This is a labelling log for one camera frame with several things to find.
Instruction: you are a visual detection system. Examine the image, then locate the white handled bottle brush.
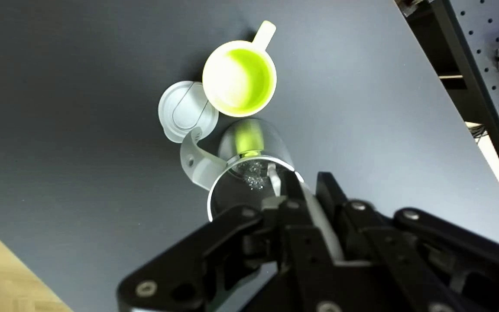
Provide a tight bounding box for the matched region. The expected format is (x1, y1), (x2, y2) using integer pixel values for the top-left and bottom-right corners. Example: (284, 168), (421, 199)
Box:
(248, 163), (345, 263)

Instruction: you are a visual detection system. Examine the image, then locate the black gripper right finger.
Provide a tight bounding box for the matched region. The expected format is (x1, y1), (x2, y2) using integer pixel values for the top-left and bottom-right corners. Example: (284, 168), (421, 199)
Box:
(315, 170), (499, 312)

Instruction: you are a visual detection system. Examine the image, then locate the black perforated breadboard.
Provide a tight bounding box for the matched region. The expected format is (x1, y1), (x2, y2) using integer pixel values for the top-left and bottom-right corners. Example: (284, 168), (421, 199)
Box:
(433, 0), (499, 216)

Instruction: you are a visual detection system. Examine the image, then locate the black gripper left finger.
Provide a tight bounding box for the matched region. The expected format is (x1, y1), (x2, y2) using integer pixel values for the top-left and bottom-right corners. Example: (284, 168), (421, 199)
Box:
(116, 192), (347, 312)

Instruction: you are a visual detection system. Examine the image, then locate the yellow-green mug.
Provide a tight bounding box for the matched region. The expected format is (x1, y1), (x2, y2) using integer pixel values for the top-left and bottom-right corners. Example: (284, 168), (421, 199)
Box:
(201, 19), (279, 119)

